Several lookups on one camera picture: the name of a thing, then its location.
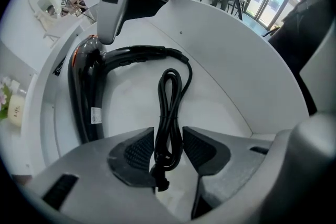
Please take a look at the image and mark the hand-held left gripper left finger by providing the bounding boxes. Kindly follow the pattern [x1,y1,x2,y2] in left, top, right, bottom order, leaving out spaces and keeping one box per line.
[26,127,169,224]

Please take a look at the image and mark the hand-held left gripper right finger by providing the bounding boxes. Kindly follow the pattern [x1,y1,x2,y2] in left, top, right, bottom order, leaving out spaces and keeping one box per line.
[182,125,276,220]

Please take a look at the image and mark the black hair dryer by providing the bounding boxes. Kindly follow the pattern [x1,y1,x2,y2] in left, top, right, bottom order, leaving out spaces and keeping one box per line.
[67,34,194,193]
[39,0,310,166]

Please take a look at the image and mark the white desk with drawers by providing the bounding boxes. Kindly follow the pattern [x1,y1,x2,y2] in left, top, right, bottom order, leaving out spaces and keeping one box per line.
[0,17,92,176]

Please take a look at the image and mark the white oval vanity mirror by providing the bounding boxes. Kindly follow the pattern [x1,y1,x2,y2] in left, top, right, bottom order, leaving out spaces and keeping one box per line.
[27,0,88,43]

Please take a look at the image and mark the pink flowers in cream pot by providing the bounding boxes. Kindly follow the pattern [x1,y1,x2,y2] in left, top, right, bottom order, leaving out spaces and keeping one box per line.
[0,76,26,129]

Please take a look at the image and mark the person's black clothing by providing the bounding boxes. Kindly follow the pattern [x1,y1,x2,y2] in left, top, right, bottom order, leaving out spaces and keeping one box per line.
[267,0,336,116]

